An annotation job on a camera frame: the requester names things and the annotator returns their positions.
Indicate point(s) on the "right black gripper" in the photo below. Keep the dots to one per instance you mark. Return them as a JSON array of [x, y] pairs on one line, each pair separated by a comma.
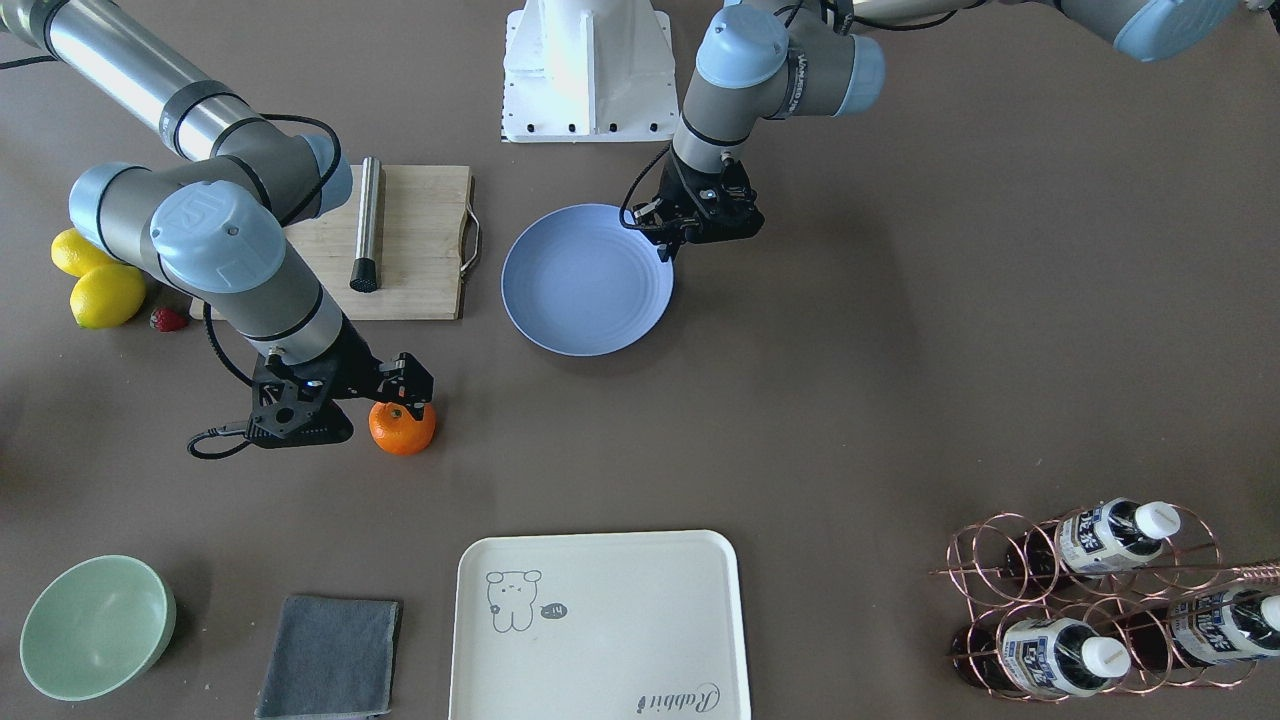
[[356, 364]]

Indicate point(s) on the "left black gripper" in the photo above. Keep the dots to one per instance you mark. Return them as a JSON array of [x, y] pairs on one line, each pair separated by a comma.
[[682, 190]]

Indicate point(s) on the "orange fruit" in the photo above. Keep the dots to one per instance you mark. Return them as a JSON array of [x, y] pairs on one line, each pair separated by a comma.
[[396, 431]]

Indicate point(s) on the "blue round plate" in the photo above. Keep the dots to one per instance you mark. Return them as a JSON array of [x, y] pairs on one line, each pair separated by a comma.
[[581, 284]]

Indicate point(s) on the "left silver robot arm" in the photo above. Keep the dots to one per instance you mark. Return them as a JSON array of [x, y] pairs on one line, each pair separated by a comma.
[[765, 60]]

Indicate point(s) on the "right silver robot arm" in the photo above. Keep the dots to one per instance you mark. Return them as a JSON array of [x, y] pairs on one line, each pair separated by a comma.
[[215, 228]]

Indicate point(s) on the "steel muddler black tip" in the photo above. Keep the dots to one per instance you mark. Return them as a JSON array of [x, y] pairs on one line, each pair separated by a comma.
[[365, 276]]

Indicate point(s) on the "wooden cutting board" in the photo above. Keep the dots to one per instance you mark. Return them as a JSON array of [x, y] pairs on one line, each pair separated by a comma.
[[421, 234]]

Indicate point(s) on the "red strawberry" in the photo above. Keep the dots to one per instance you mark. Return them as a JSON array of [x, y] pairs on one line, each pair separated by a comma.
[[167, 320]]

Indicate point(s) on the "grey folded cloth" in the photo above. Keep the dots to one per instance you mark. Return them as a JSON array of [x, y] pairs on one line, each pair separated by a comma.
[[332, 658]]

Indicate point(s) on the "yellow lemon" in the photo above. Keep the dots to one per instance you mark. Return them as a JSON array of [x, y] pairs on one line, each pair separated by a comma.
[[73, 254], [107, 296]]

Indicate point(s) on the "cream rabbit tray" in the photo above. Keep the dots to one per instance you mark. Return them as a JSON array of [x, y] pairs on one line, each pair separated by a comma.
[[640, 625]]

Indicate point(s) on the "green bowl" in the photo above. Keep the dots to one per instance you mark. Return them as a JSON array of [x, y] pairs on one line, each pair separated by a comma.
[[96, 628]]

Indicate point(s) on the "dark drink bottle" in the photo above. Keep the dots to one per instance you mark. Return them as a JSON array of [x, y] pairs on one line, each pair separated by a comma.
[[1217, 628], [1046, 660], [1117, 535]]

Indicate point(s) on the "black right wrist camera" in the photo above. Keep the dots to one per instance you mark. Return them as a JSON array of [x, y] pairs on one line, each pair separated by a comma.
[[292, 405]]

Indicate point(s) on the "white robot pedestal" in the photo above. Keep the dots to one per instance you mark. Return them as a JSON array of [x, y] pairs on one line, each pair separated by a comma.
[[588, 71]]

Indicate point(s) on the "copper wire bottle rack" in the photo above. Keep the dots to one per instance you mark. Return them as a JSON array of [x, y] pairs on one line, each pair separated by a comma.
[[1190, 563]]

